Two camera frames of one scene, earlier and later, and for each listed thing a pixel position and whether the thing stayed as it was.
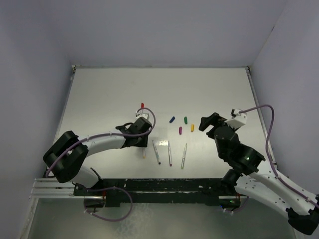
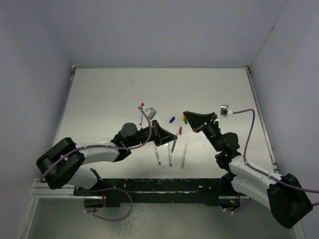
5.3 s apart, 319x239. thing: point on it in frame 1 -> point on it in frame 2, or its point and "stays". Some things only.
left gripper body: [142, 142] -> [155, 134]
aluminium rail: [52, 188] stays
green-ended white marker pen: [184, 157] stays
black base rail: [208, 191] stays
